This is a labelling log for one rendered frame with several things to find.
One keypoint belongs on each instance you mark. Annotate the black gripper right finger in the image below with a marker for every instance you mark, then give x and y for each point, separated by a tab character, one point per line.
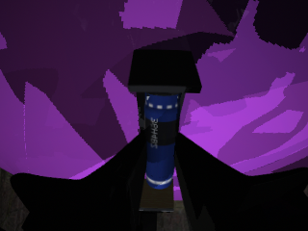
216	196

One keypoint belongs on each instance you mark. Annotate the dark blue battery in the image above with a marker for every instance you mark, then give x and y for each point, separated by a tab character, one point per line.
161	122

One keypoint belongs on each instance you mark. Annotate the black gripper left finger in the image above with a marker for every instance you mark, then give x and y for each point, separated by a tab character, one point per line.
108	198

